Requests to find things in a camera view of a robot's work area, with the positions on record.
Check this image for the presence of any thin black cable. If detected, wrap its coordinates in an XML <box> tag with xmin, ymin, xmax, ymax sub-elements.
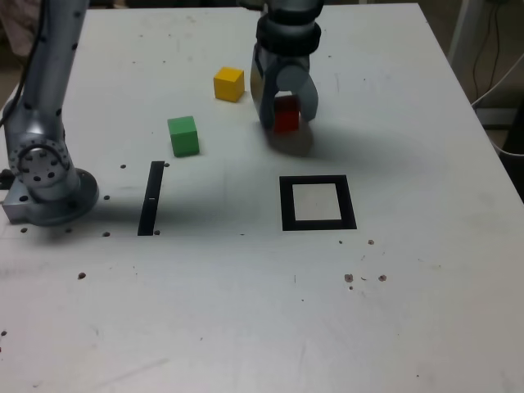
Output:
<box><xmin>472</xmin><ymin>0</ymin><xmax>504</xmax><ymax>106</ymax></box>

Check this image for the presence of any grey shelf bar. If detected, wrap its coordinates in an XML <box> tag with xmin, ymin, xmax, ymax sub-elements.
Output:
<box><xmin>477</xmin><ymin>106</ymin><xmax>524</xmax><ymax>130</ymax></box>

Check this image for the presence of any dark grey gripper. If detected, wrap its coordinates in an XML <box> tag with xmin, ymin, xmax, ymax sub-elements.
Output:
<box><xmin>251</xmin><ymin>42</ymin><xmax>320</xmax><ymax>132</ymax></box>

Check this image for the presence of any black tape strip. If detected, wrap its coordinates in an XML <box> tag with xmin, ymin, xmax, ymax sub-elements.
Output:
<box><xmin>137</xmin><ymin>160</ymin><xmax>165</xmax><ymax>237</ymax></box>

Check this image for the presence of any green cube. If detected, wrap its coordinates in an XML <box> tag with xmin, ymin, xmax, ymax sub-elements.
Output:
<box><xmin>166</xmin><ymin>115</ymin><xmax>201</xmax><ymax>158</ymax></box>

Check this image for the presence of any yellow cube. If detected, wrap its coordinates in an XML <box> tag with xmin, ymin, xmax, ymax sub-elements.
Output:
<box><xmin>213</xmin><ymin>65</ymin><xmax>246</xmax><ymax>102</ymax></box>

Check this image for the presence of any thin white cable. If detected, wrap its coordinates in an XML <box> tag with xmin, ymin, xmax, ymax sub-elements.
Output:
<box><xmin>470</xmin><ymin>52</ymin><xmax>524</xmax><ymax>157</ymax></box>

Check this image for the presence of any white metal post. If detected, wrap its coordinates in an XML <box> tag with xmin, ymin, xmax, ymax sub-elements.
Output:
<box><xmin>448</xmin><ymin>0</ymin><xmax>484</xmax><ymax>70</ymax></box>

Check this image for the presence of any black tape square outline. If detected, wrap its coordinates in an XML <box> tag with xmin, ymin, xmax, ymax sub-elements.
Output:
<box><xmin>278</xmin><ymin>174</ymin><xmax>358</xmax><ymax>233</ymax></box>

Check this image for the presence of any red cube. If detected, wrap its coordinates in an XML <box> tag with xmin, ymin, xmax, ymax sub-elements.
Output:
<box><xmin>273</xmin><ymin>94</ymin><xmax>302</xmax><ymax>134</ymax></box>

